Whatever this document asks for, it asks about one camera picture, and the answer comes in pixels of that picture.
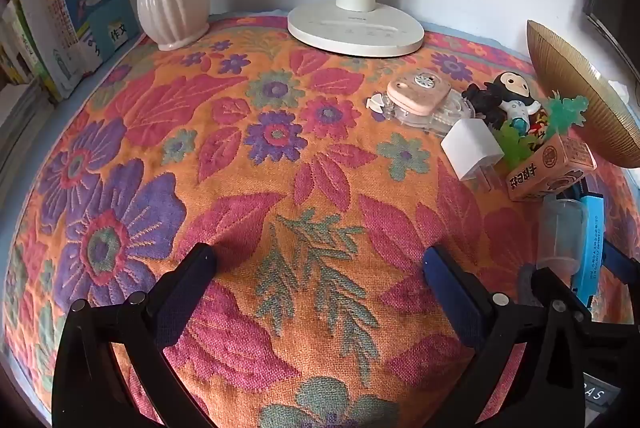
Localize teal green plastic leaf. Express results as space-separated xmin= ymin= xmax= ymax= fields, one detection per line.
xmin=542 ymin=90 xmax=591 ymax=139

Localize monkey doctor figurine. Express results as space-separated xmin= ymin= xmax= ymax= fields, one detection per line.
xmin=490 ymin=72 xmax=543 ymax=136

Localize white charger plug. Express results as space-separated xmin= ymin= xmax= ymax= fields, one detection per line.
xmin=440 ymin=118 xmax=506 ymax=191

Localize transparent tape dispenser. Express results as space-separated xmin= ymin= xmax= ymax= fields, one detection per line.
xmin=367 ymin=90 xmax=476 ymax=139

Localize floral woven cloth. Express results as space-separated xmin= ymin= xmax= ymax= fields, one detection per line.
xmin=0 ymin=15 xmax=640 ymax=428

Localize row of books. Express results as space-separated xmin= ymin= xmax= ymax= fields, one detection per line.
xmin=0 ymin=0 xmax=143 ymax=109

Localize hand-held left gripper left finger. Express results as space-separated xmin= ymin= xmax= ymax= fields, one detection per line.
xmin=51 ymin=243 xmax=218 ymax=428

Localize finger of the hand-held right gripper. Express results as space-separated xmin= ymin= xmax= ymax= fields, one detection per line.
xmin=601 ymin=242 xmax=640 ymax=283
xmin=531 ymin=267 xmax=593 ymax=321

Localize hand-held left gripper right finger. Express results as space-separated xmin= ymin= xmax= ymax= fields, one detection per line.
xmin=422 ymin=245 xmax=586 ymax=428

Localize small blue box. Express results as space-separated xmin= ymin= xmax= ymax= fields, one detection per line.
xmin=567 ymin=193 xmax=607 ymax=309

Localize gold ribbed glass bowl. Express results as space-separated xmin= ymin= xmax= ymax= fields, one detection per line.
xmin=526 ymin=20 xmax=640 ymax=169

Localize orange printed box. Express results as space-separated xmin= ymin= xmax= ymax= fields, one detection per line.
xmin=505 ymin=134 xmax=598 ymax=203

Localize wooden handle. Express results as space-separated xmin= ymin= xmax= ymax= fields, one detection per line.
xmin=387 ymin=72 xmax=453 ymax=116

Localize light green plastic leaf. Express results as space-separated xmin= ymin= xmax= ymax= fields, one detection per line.
xmin=492 ymin=123 xmax=538 ymax=171

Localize light blue cloth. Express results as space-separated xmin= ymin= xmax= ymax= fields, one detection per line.
xmin=0 ymin=10 xmax=536 ymax=414

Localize black fuzzy object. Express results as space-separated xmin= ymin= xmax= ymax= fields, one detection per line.
xmin=461 ymin=84 xmax=506 ymax=129

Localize clear plastic cup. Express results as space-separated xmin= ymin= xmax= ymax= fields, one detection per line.
xmin=537 ymin=195 xmax=586 ymax=276

